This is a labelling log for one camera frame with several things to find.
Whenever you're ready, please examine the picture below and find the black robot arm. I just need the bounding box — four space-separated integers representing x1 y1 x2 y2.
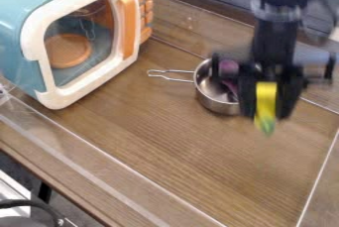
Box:
212 0 336 121

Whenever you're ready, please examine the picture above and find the blue toy microwave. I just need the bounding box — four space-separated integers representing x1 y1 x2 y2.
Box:
0 0 153 109

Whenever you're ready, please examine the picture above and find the black cable bottom left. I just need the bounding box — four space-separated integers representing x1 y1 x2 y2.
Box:
0 199 68 227

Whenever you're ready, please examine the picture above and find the orange microwave turntable plate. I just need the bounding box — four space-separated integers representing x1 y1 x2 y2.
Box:
45 34 90 68

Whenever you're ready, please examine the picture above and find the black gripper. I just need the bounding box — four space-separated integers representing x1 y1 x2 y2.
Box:
212 0 336 120

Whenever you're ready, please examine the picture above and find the purple toy eggplant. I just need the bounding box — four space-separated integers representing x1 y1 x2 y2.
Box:
218 59 238 98

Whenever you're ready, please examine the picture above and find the yellow toy banana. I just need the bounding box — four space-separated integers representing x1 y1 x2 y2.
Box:
253 81 276 136

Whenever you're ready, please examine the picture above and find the clear acrylic barrier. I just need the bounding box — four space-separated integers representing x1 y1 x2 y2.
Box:
0 89 226 227

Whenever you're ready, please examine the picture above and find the silver pot with wire handle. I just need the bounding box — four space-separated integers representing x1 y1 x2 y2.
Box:
146 58 240 116

